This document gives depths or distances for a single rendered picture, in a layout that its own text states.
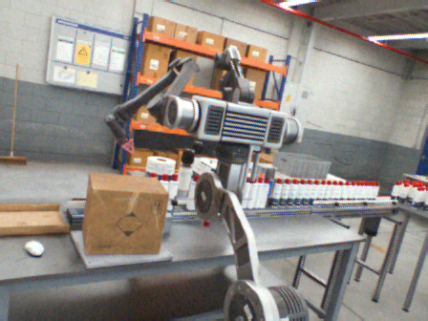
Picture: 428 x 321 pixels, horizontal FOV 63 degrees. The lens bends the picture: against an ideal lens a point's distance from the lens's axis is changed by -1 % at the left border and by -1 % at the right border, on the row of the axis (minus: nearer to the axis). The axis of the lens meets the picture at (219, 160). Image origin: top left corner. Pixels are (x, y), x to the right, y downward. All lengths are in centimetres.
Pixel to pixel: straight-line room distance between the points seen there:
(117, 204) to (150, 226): 17
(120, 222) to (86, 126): 498
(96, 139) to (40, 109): 97
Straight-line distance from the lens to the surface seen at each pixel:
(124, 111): 188
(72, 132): 637
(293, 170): 410
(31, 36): 626
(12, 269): 146
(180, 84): 164
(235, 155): 142
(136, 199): 144
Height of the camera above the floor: 154
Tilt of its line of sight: 10 degrees down
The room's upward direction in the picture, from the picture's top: 11 degrees clockwise
